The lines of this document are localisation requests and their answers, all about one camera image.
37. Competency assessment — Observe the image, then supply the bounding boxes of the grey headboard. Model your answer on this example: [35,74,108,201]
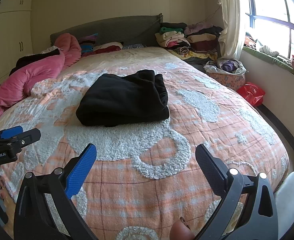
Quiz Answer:
[49,13,163,48]

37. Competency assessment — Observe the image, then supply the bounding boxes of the pink duvet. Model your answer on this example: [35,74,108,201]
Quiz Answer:
[0,33,82,123]

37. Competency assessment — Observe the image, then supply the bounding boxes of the white cloth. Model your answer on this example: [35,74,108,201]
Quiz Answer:
[259,45,279,57]

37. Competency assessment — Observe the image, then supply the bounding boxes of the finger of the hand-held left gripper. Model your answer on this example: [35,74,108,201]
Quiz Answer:
[2,128,42,147]
[0,126,24,143]

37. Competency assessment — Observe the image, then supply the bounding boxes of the black garment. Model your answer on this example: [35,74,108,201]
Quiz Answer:
[9,49,60,77]

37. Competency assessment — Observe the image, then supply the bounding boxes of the peach checked fleece blanket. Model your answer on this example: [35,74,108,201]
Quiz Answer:
[0,47,289,240]

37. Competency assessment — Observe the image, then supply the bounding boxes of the red plastic bag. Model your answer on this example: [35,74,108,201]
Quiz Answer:
[237,82,266,107]

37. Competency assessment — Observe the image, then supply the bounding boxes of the blue patterned cloth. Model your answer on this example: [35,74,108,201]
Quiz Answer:
[122,44,147,50]

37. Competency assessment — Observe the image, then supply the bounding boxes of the black sweater with orange cuffs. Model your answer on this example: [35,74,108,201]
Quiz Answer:
[76,69,170,127]

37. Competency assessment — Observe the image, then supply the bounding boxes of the person's left hand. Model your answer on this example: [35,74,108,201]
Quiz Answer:
[0,176,16,204]

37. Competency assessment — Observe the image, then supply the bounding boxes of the dark red clothes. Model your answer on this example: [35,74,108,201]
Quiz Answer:
[244,32,260,49]

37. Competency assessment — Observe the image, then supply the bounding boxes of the window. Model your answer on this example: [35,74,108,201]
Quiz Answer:
[244,0,294,60]

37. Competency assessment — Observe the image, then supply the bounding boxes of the cream wardrobe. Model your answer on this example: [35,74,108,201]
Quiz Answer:
[0,0,34,95]

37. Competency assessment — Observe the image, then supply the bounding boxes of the dark bed frame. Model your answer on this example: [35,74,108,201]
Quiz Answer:
[255,104,294,160]

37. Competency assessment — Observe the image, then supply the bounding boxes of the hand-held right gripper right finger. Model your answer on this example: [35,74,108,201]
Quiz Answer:
[194,144,279,240]

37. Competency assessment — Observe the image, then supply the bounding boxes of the person's right hand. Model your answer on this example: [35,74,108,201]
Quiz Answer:
[170,217,195,240]

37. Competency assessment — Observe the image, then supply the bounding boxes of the cream curtain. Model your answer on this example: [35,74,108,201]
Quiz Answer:
[217,0,248,60]

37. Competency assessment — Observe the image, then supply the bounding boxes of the pile of folded clothes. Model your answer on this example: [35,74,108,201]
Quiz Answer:
[155,22,225,62]

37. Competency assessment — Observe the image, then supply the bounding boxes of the white rounded object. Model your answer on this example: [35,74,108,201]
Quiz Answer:
[274,171,294,240]

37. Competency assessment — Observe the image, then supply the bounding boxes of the green windowsill cushion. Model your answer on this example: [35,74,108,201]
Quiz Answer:
[242,45,294,83]

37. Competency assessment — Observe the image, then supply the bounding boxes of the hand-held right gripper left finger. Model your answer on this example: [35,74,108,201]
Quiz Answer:
[13,143,97,240]

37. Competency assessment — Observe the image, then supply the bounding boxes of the floral laundry basket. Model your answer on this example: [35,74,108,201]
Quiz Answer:
[206,70,246,91]

